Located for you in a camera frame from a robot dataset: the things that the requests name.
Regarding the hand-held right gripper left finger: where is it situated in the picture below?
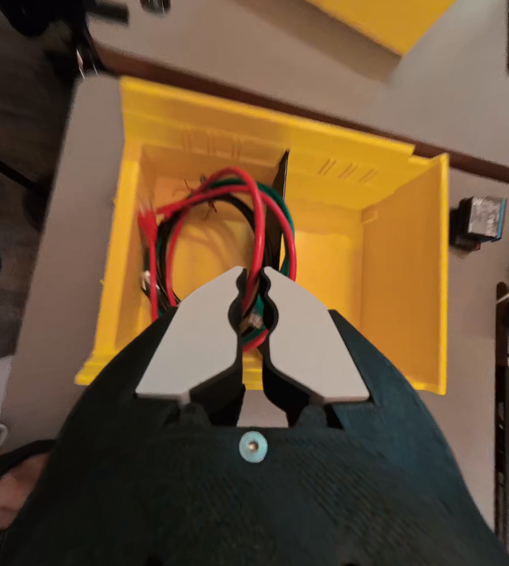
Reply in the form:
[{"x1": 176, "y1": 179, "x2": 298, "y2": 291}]
[{"x1": 135, "y1": 265, "x2": 247, "y2": 426}]

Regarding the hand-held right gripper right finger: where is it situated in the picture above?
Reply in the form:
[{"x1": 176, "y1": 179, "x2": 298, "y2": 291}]
[{"x1": 259, "y1": 266, "x2": 371, "y2": 426}]

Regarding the yellow plastic bin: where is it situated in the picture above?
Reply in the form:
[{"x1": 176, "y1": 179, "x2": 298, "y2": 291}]
[
  {"x1": 74, "y1": 76, "x2": 450, "y2": 395},
  {"x1": 303, "y1": 0, "x2": 458, "y2": 56}
]

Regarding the green network cable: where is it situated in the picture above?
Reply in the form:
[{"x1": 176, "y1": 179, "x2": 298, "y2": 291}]
[{"x1": 146, "y1": 177, "x2": 297, "y2": 350}]

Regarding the red network cable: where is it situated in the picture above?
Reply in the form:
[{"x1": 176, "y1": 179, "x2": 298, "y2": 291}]
[{"x1": 137, "y1": 167, "x2": 298, "y2": 354}]

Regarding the person's left hand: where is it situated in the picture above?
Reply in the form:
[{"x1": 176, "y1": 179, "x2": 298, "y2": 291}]
[{"x1": 0, "y1": 457, "x2": 44, "y2": 532}]

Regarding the small black box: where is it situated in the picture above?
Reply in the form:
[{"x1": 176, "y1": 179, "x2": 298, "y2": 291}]
[{"x1": 451, "y1": 196, "x2": 508, "y2": 250}]

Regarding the black cable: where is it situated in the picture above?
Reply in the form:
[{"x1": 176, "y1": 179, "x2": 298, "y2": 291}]
[{"x1": 153, "y1": 195, "x2": 259, "y2": 310}]

